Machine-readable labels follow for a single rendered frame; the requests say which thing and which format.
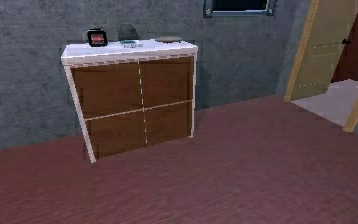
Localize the brown and white chest of drawers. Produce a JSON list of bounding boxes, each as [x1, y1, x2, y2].
[[60, 39, 199, 164]]

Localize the grey flat dish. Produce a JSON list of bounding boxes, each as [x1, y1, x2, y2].
[[154, 35, 183, 44]]

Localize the black alarm clock red face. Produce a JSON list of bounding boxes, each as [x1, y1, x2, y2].
[[86, 28, 109, 48]]

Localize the grey framed window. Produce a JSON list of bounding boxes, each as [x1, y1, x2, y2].
[[202, 0, 277, 18]]

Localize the tan room door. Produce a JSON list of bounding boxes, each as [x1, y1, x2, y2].
[[283, 0, 358, 103]]

